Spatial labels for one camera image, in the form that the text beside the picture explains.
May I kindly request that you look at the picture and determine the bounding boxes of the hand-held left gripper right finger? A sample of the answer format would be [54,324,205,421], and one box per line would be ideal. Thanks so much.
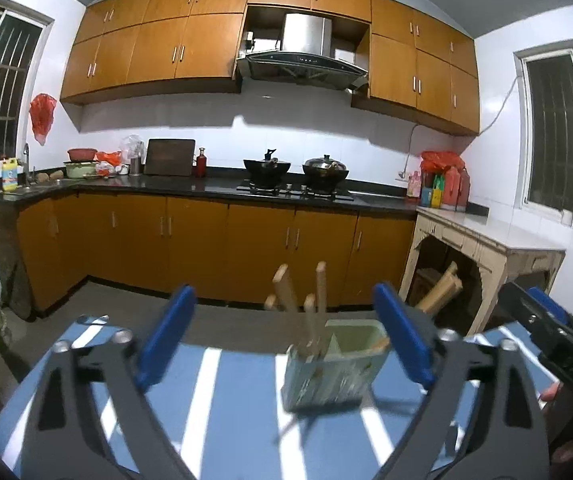
[371,282,551,480]

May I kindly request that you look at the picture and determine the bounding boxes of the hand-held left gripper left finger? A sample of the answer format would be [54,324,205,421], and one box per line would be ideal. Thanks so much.
[14,284,198,480]

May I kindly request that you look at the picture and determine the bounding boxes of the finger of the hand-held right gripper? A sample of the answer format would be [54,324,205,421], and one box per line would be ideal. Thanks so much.
[499,282,568,347]

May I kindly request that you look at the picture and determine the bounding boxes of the green utensil holder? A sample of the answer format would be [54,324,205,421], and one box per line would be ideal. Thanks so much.
[280,322,388,413]

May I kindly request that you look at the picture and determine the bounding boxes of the person's right hand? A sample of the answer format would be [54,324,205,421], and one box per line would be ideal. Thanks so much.
[539,381,573,466]

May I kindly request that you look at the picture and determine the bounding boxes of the wooden stool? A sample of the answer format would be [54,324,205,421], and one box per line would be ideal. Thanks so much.
[411,267,442,307]

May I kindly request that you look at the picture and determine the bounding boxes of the wooden stick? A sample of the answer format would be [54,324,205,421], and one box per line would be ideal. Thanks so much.
[414,261,464,317]

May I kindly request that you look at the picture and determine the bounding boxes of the cream side table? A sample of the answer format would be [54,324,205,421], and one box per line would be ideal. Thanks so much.
[399,206,566,337]

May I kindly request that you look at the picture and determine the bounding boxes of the blue striped tablecloth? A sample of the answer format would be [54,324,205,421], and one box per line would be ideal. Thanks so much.
[0,314,567,480]

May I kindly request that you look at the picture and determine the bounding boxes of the wooden base cabinets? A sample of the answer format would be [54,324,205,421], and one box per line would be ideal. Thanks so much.
[0,192,418,319]

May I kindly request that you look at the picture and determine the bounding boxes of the black kitchen countertop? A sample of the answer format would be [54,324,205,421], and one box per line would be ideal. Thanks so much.
[0,175,487,218]

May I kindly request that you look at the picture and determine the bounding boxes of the red crumpled plastic bag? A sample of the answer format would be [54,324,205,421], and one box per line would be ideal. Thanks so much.
[421,150,467,174]

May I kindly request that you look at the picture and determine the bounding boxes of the dark wooden cutting board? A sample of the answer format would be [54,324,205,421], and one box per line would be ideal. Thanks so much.
[144,138,196,177]

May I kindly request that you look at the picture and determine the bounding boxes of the black gas stove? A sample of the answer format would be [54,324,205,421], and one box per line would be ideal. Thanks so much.
[236,180,355,203]

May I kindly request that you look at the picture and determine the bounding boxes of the black wok with lid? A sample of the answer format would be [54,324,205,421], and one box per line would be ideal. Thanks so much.
[303,155,350,189]

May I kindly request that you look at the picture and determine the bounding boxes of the red and white plastic bag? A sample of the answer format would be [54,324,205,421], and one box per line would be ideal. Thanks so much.
[95,151,122,176]

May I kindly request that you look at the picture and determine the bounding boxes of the green basin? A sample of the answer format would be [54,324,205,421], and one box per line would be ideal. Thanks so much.
[64,160,101,179]

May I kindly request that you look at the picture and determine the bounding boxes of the black open wok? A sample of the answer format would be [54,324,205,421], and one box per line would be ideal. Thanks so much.
[243,158,292,188]

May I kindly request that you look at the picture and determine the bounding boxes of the clear plastic bag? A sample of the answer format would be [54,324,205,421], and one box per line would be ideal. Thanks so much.
[120,135,146,161]

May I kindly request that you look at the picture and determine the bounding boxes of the metal faucet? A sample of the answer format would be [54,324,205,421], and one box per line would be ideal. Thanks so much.
[22,143,35,187]

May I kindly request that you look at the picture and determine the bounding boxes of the yellow detergent bottle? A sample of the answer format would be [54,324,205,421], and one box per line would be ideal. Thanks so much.
[1,157,20,192]

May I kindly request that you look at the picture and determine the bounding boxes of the red hanging plastic bag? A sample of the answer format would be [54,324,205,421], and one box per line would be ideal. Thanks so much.
[29,93,58,146]

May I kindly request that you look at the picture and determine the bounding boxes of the steel range hood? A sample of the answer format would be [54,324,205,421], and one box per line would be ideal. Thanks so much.
[236,12,370,92]

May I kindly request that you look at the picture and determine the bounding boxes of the white wall cable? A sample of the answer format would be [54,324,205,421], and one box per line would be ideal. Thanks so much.
[397,76,523,181]

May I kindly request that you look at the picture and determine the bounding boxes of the wooden wall cabinets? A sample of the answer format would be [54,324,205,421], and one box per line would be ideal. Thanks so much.
[60,0,481,137]

